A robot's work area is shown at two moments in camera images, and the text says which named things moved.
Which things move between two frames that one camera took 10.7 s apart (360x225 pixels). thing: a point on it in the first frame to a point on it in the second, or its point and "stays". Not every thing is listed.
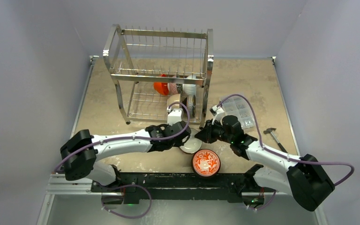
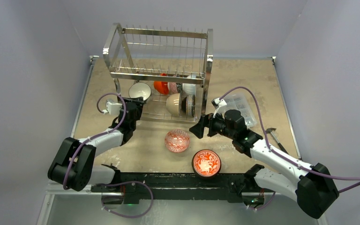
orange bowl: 161,88 stays
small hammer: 271,130 stays
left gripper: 178,144 to 139,103
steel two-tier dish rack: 161,74 stays
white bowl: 190,89 stays
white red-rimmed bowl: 193,144 to 139,89
